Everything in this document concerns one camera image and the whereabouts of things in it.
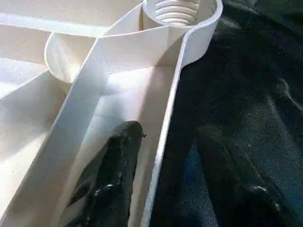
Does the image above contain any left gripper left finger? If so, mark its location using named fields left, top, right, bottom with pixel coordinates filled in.
left=66, top=120, right=146, bottom=227

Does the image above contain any white plastic table top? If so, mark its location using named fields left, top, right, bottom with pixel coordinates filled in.
left=0, top=0, right=224, bottom=227

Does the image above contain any black mat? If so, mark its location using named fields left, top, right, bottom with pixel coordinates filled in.
left=151, top=0, right=303, bottom=227

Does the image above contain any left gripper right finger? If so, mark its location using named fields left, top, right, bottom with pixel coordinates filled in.
left=196, top=125, right=299, bottom=227

